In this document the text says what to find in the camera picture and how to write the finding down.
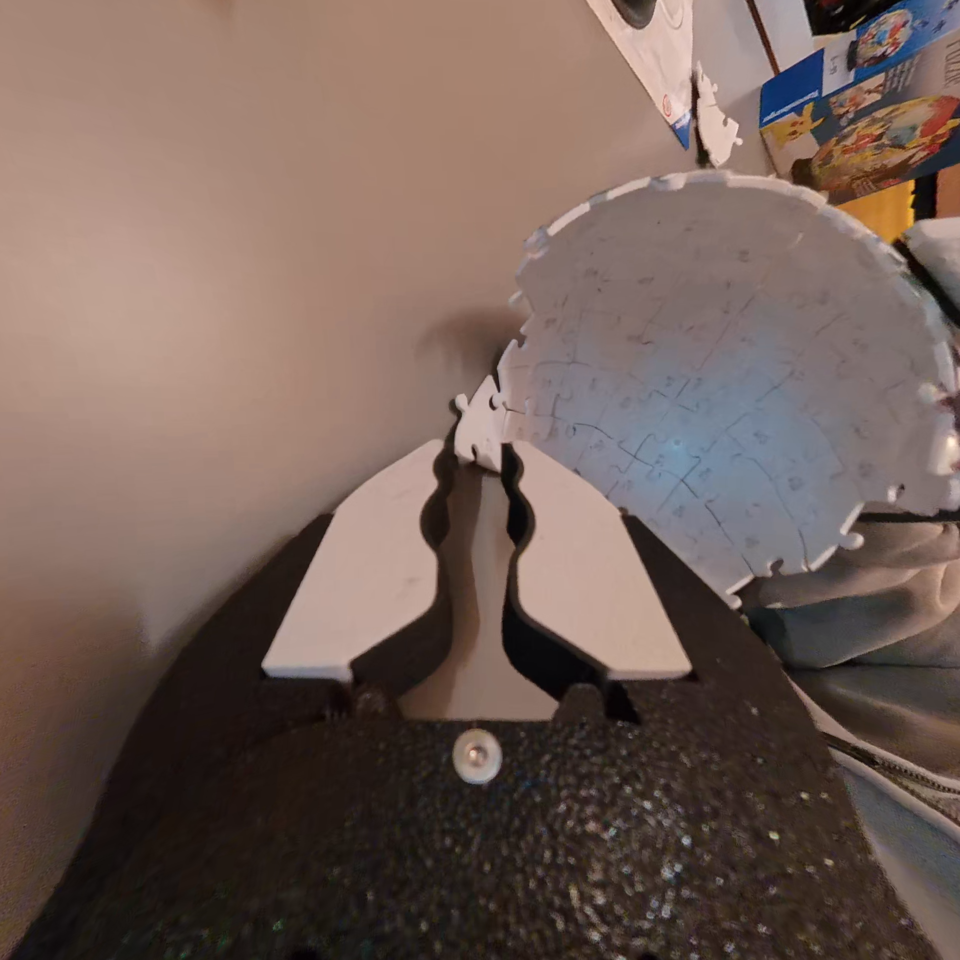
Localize half-built puzzle ball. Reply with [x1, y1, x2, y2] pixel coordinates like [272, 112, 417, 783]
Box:
[495, 171, 960, 609]

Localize colourful puzzle box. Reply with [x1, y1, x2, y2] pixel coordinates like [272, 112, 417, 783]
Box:
[759, 0, 960, 205]

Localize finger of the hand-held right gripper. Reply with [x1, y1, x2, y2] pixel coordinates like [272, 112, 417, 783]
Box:
[902, 219, 960, 324]

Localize printed instruction sheet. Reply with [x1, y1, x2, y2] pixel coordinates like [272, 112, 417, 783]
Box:
[585, 0, 695, 151]

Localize white joined puzzle pieces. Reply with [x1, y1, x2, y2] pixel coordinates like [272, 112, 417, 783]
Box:
[690, 60, 745, 168]

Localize white puzzle piece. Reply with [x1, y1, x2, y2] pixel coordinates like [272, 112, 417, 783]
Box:
[453, 375, 511, 474]

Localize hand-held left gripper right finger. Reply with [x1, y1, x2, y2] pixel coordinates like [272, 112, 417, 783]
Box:
[501, 441, 693, 704]

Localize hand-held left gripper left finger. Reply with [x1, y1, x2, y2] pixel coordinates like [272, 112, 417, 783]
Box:
[262, 438, 460, 684]

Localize person's grey hooded jacket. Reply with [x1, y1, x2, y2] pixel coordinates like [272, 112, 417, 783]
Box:
[738, 517, 960, 960]

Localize yellow box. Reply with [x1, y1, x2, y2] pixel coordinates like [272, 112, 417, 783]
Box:
[832, 178, 918, 243]

